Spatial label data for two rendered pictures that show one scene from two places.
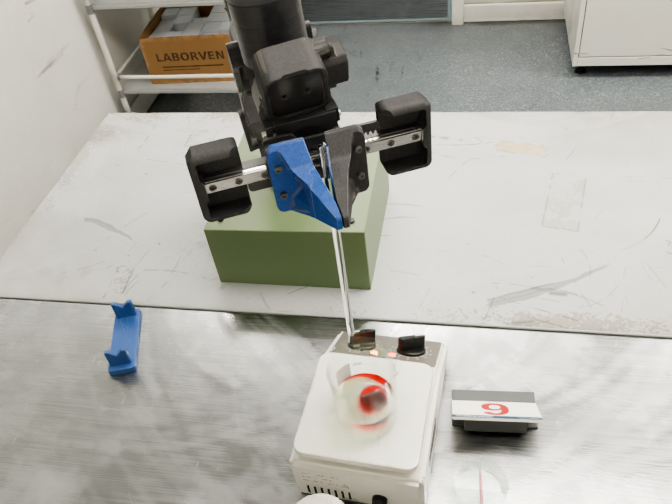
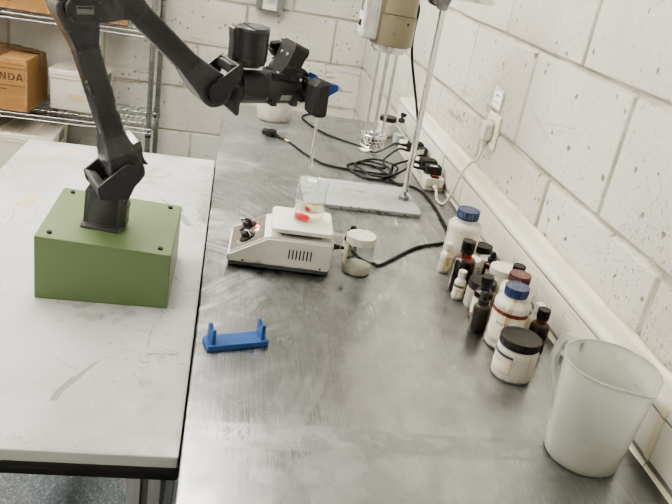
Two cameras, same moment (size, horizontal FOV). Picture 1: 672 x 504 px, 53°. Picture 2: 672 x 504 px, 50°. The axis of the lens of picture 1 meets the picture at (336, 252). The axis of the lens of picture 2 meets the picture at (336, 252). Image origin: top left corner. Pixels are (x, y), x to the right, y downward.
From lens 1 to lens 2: 152 cm
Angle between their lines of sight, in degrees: 92
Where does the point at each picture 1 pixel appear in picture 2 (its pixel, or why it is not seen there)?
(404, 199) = not seen: hidden behind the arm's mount
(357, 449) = (326, 222)
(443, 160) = (31, 224)
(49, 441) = (328, 362)
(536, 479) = not seen: hidden behind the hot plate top
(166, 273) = (153, 334)
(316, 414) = (311, 229)
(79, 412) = (302, 354)
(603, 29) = not seen: outside the picture
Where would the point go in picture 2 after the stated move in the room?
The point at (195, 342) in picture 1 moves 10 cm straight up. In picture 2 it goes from (230, 314) to (236, 261)
